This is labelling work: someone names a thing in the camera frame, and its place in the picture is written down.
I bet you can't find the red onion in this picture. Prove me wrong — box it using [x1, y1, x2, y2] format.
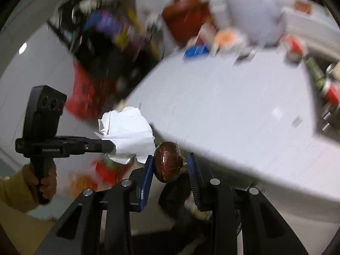
[153, 141, 189, 183]

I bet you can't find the green snack wrapper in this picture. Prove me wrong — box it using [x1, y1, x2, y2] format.
[305, 58, 327, 91]

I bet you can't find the red paper cup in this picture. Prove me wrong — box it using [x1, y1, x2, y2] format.
[322, 80, 340, 107]
[283, 35, 306, 62]

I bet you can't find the black shelf cart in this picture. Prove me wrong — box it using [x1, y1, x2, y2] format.
[47, 0, 161, 100]

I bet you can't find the red orange blurred packet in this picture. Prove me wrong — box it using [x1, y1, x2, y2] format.
[69, 159, 135, 195]

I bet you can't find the red plastic bag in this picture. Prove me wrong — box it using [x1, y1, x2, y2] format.
[64, 63, 108, 120]

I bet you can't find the white rice cooker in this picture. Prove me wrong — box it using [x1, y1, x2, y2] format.
[209, 0, 289, 47]

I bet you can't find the orange white tissue pack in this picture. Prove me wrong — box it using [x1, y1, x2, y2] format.
[212, 29, 248, 49]

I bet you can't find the person's left hand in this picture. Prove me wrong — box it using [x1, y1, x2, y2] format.
[22, 161, 58, 205]

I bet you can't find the blue box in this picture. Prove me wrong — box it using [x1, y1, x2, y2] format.
[183, 45, 211, 60]

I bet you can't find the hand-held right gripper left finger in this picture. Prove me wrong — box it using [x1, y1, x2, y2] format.
[34, 154, 155, 255]

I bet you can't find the white paper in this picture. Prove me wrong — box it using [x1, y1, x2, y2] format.
[94, 106, 156, 165]

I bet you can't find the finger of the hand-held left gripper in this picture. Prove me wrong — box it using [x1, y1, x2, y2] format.
[85, 139, 116, 154]

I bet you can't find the brown slow cooker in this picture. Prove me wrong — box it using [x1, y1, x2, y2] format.
[161, 0, 214, 47]

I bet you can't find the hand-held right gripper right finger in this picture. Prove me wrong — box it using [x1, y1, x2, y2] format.
[186, 152, 310, 255]

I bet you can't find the purple plastic bag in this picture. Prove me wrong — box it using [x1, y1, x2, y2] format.
[84, 10, 126, 35]

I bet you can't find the person's left forearm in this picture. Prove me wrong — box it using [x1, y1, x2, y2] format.
[0, 169, 41, 213]

